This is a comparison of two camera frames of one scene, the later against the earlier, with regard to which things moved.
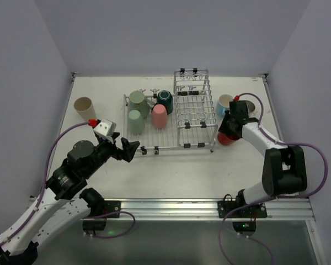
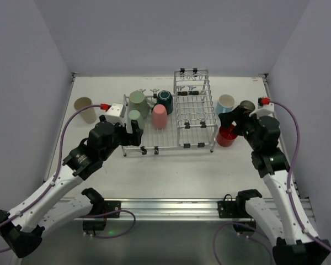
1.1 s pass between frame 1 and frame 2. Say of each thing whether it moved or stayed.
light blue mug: stayed
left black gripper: moved
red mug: stayed
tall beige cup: stayed
